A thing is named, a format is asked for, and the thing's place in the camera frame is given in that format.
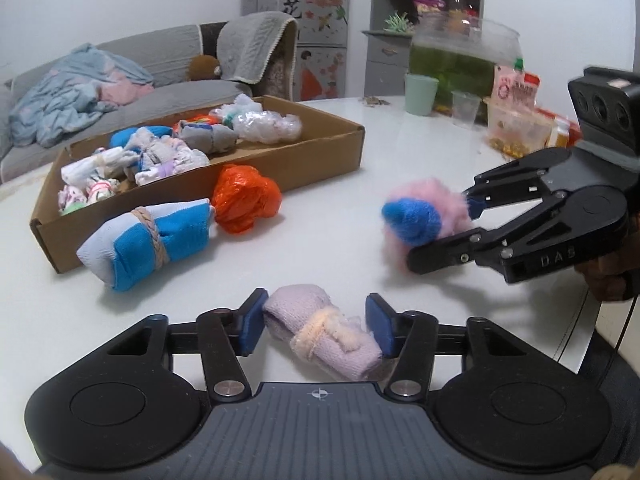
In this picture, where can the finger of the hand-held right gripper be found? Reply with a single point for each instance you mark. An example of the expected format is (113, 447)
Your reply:
(525, 175)
(465, 250)

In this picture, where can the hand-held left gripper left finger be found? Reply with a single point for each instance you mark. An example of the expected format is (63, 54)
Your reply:
(252, 325)

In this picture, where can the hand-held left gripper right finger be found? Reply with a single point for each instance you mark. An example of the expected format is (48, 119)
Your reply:
(380, 325)

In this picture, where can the pink and blue fluffy sock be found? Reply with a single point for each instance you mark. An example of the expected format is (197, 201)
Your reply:
(430, 205)

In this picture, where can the lilac sock bundle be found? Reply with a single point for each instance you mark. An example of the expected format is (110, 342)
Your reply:
(325, 342)

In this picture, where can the cardboard box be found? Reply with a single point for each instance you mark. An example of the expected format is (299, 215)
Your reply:
(300, 160)

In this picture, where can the person's right hand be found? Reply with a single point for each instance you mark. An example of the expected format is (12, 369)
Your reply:
(612, 280)

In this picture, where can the clear container of nuts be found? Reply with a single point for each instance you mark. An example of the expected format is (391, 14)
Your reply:
(515, 127)

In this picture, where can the clear plastic cup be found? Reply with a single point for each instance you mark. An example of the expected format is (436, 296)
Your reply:
(465, 110)

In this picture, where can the orange plastic bag bundle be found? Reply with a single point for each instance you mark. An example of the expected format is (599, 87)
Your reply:
(245, 197)

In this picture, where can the glass fish tank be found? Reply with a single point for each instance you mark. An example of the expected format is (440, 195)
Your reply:
(460, 65)

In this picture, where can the light green cup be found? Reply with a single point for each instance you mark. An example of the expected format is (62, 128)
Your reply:
(420, 95)

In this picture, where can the blue white sock bundle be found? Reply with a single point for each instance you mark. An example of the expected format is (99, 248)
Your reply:
(135, 250)

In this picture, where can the scattered seed shells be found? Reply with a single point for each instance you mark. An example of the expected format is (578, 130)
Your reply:
(375, 101)

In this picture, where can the white purple patterned bundle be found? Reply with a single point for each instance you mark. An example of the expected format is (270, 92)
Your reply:
(172, 162)

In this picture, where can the grey shelf cabinet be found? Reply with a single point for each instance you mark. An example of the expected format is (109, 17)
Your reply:
(385, 60)

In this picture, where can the orange drink bottle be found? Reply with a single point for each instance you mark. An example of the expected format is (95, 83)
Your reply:
(456, 2)

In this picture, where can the person's dark trousers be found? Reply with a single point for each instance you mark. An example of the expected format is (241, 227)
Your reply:
(617, 385)

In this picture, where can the purple snack bag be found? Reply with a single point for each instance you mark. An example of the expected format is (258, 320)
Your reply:
(430, 6)

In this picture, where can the large clear plastic bag bundle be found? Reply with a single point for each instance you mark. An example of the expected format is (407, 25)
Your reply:
(270, 127)

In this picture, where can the green artificial plant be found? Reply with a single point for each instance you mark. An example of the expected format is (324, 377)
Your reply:
(399, 21)

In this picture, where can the white blue printed bundle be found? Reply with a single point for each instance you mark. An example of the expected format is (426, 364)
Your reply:
(147, 145)

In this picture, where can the orange printed bag bundle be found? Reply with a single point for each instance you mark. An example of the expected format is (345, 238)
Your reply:
(195, 121)

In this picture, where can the green white bundle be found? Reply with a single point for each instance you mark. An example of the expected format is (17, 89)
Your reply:
(74, 206)

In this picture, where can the white patterned sock bundle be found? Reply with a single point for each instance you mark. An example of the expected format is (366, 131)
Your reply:
(92, 167)

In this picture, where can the grey sofa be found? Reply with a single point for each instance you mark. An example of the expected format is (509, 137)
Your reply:
(165, 100)

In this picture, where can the floral printed refrigerator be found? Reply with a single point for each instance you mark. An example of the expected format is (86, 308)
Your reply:
(320, 15)

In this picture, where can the brown plush toy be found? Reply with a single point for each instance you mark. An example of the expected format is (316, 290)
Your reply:
(202, 67)

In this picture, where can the pink cloth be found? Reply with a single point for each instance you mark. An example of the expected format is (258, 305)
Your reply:
(125, 92)

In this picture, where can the grey quilted sofa throw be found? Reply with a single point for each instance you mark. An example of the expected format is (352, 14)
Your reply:
(250, 45)

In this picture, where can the light blue blanket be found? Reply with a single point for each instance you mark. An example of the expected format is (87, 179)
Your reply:
(60, 95)

